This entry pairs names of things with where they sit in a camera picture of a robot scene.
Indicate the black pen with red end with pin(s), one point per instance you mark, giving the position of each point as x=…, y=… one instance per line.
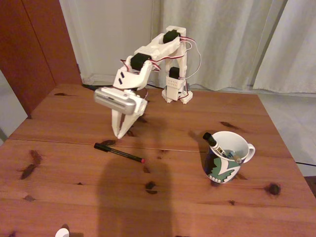
x=116, y=151

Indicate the white marker with black cap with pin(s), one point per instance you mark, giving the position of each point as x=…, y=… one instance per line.
x=211, y=140

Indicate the green transparent pen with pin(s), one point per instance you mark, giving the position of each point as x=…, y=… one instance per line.
x=232, y=155

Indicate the white mug with green pattern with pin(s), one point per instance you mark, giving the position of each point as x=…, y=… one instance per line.
x=222, y=170

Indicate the white curtain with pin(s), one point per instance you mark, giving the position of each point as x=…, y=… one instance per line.
x=222, y=37
x=296, y=49

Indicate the brown wooden cabinet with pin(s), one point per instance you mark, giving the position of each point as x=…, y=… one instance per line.
x=29, y=49

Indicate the small white round object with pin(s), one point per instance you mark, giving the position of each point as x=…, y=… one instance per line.
x=61, y=233

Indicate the silver camera box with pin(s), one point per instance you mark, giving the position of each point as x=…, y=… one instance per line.
x=113, y=102

